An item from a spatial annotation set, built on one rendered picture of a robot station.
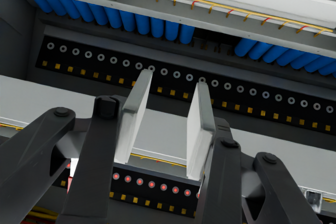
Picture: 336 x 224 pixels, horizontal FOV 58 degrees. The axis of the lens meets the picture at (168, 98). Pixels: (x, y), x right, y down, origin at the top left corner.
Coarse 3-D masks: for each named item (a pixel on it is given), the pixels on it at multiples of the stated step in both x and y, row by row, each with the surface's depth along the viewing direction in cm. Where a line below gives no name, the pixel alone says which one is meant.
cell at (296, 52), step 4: (284, 52) 41; (288, 52) 40; (292, 52) 39; (296, 52) 38; (300, 52) 38; (280, 56) 42; (284, 56) 41; (288, 56) 40; (292, 56) 39; (296, 56) 39; (276, 60) 43; (280, 60) 42; (284, 60) 42; (288, 60) 41; (280, 64) 43; (284, 64) 43
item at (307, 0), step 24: (0, 0) 40; (24, 0) 46; (216, 0) 34; (240, 0) 33; (264, 0) 32; (288, 0) 31; (312, 0) 30; (24, 24) 47; (120, 48) 48; (144, 48) 48; (216, 72) 48; (240, 72) 48
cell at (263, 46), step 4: (256, 44) 40; (260, 44) 39; (264, 44) 38; (268, 44) 37; (272, 44) 38; (252, 48) 42; (256, 48) 40; (260, 48) 39; (264, 48) 39; (268, 48) 39; (248, 52) 43; (252, 52) 42; (256, 52) 41; (260, 52) 40; (264, 52) 41; (252, 56) 43; (256, 56) 42
